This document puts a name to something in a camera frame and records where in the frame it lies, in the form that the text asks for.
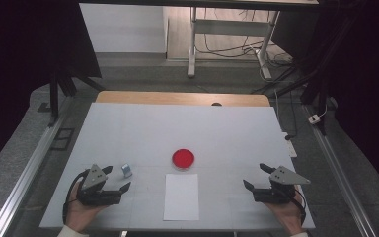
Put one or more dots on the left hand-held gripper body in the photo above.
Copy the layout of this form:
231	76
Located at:
95	196

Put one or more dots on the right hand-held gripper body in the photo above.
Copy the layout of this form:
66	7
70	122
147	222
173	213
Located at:
276	194

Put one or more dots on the small blue and white stamp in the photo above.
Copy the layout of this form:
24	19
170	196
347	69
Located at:
127	170

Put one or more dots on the round red ink pad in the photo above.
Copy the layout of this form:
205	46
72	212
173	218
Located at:
183	158

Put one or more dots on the person's right hand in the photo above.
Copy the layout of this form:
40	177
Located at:
288	215

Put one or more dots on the person's left hand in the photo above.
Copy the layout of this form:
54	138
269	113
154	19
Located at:
79	215

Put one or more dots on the white paper sheet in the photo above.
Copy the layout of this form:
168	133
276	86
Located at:
181	197

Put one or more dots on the small white adapter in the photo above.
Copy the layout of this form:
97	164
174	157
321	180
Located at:
314	119

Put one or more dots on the black tripod stand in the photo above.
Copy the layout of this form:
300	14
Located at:
54	95
316	89

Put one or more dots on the wooden table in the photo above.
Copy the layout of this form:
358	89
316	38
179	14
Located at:
177	98

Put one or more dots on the black curtain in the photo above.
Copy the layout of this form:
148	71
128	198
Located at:
19	49
365	65

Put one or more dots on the black square floor frame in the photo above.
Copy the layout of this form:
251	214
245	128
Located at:
62	139

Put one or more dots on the aluminium rail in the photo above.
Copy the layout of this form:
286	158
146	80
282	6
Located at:
29	168
339	174

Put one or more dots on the white metal desk frame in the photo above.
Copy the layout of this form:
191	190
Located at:
192	42

